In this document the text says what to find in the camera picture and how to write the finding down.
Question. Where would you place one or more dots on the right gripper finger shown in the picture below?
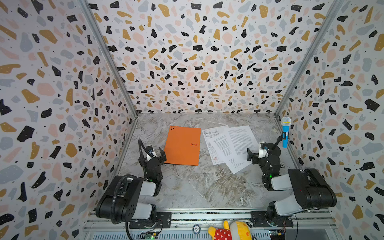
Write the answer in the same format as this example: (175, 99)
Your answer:
(273, 150)
(249, 155)

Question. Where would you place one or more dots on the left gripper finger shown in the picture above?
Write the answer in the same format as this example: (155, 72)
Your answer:
(142, 157)
(162, 157)

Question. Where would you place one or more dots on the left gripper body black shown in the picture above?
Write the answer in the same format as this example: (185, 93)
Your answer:
(153, 160)

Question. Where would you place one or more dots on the printed paper sheet top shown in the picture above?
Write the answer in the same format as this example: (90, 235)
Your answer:
(240, 139)

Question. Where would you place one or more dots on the orange folder black inside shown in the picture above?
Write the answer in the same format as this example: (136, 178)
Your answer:
(183, 146)

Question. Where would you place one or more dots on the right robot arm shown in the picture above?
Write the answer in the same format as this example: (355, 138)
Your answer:
(310, 190)

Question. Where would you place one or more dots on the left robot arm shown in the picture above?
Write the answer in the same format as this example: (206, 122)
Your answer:
(120, 202)

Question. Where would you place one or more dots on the printed paper sheet bottom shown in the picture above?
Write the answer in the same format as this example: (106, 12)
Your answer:
(237, 165)

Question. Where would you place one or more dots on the blue toy microphone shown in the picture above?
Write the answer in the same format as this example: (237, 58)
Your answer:
(286, 123)

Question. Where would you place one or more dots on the yellow red plush toy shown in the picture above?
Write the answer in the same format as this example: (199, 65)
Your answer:
(235, 231)

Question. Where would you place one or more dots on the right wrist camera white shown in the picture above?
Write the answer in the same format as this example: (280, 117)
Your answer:
(263, 150)

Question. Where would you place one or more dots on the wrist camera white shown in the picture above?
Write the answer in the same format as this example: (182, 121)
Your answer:
(150, 152)
(263, 150)

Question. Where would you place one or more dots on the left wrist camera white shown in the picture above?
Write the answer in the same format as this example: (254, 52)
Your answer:
(150, 152)

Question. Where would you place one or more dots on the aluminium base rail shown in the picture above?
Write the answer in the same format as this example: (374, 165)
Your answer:
(193, 224)

